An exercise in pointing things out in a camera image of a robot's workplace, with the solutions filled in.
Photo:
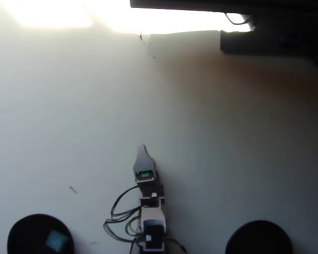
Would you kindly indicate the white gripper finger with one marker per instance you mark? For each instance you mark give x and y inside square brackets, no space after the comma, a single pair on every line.
[154,165]
[142,160]

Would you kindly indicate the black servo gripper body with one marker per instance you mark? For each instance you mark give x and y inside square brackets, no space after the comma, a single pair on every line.
[149,186]

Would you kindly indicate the white Koch robot arm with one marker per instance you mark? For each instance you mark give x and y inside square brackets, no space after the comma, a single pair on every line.
[153,225]

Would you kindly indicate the black round bowl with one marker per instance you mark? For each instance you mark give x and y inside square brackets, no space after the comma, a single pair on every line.
[259,238]
[29,235]

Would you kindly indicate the small dark screw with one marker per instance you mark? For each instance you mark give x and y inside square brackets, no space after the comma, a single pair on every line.
[141,36]

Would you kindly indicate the black rectangular box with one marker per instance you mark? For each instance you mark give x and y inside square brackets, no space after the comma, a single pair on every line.
[270,39]

